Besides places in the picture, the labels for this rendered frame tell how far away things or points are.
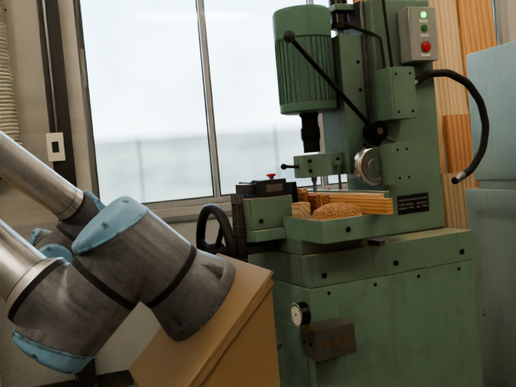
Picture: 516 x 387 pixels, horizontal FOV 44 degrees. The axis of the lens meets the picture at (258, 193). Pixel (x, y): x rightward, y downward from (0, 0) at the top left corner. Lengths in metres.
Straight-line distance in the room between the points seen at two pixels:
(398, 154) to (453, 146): 1.74
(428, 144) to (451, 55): 1.78
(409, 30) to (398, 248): 0.65
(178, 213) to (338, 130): 1.42
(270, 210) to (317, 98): 0.36
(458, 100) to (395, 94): 1.90
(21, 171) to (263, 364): 0.74
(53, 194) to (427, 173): 1.12
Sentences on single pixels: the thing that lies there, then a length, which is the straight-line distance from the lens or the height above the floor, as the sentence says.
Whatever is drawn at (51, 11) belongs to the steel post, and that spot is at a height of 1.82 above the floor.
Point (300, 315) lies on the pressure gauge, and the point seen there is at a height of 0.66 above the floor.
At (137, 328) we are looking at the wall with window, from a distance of 3.28.
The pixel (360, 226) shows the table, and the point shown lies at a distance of 1.68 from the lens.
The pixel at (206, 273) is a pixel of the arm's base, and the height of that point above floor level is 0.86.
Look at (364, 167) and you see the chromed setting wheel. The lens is 1.91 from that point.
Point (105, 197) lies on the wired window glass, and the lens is 3.25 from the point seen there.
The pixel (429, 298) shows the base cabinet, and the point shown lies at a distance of 1.97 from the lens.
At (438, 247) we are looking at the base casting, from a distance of 1.97.
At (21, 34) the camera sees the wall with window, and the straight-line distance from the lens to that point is 3.23.
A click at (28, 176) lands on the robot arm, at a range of 1.58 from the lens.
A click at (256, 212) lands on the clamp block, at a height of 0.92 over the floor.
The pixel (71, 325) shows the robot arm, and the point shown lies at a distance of 1.22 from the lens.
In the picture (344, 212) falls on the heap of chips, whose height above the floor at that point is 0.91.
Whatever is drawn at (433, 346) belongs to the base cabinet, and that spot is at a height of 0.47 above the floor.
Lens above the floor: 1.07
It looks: 3 degrees down
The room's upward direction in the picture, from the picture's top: 5 degrees counter-clockwise
